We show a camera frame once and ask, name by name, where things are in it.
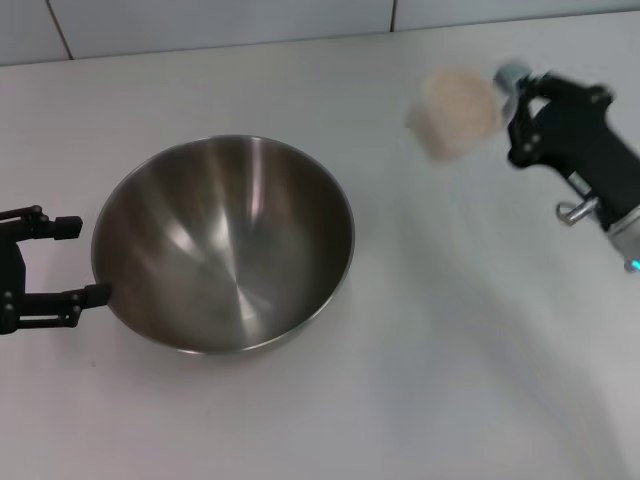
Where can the stainless steel mixing bowl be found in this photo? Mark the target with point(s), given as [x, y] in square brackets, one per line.
[225, 250]

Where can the white rice grains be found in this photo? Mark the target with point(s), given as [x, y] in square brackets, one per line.
[460, 110]

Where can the clear plastic cup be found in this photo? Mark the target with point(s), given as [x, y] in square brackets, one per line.
[417, 120]

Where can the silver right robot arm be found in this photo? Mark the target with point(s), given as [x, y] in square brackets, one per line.
[627, 240]

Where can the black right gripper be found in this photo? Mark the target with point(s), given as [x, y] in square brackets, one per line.
[585, 145]

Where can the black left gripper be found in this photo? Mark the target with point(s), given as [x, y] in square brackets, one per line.
[10, 280]

